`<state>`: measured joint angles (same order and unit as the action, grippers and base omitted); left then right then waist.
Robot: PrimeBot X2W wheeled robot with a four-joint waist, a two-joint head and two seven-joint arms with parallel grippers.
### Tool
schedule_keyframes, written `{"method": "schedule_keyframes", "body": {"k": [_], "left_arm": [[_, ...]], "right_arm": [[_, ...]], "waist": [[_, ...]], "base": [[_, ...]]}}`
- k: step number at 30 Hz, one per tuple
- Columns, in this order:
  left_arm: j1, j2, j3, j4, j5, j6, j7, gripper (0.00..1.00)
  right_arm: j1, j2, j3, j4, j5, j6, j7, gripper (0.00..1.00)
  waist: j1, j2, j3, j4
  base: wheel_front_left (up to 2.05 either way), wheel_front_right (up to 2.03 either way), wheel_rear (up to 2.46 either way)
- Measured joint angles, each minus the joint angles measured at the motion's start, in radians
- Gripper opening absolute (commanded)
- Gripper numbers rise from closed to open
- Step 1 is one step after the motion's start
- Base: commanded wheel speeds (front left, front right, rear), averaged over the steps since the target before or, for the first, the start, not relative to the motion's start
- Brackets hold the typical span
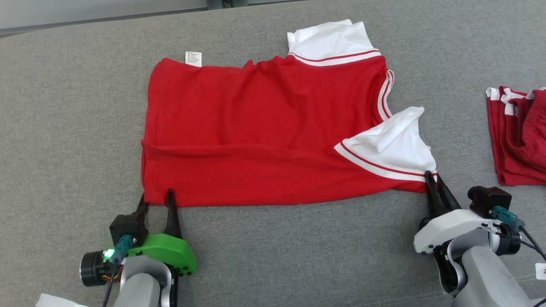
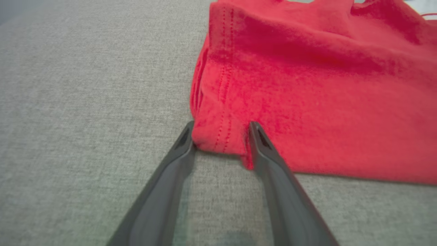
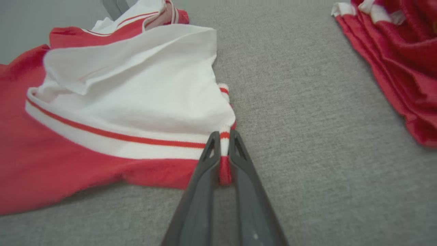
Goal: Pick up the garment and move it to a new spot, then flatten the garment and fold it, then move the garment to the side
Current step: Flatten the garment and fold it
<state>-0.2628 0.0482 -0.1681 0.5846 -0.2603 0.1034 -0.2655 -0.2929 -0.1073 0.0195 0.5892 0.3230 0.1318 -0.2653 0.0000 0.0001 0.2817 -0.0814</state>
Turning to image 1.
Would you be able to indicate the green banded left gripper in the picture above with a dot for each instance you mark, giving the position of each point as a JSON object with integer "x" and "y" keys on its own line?
{"x": 168, "y": 251}

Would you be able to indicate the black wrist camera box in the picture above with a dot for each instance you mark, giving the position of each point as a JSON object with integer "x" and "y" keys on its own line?
{"x": 128, "y": 228}
{"x": 488, "y": 200}

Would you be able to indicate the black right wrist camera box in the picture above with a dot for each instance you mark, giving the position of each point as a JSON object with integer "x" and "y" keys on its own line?
{"x": 488, "y": 200}

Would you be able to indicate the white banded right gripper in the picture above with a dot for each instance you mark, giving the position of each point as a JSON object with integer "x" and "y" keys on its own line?
{"x": 448, "y": 226}

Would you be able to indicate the red shorts with white stripe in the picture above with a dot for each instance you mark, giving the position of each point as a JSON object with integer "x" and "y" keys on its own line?
{"x": 520, "y": 140}

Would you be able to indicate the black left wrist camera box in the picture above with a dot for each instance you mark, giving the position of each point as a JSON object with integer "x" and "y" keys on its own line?
{"x": 128, "y": 228}

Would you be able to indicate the grey metal partition frame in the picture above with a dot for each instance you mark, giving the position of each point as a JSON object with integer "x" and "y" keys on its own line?
{"x": 226, "y": 3}

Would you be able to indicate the red jersey with white sleeves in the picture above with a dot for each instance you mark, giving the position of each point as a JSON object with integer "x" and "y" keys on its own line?
{"x": 256, "y": 128}

